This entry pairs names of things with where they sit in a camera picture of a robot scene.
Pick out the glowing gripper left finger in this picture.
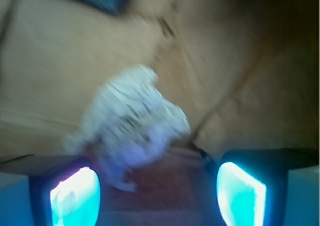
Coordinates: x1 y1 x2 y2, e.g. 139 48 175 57
28 155 101 226

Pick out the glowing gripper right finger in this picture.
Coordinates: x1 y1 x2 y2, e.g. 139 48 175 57
216 149 288 226

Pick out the white paper ball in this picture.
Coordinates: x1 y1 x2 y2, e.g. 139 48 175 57
61 64 191 192

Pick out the brown paper bag tray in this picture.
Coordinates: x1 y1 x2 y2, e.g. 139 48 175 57
0 0 320 159

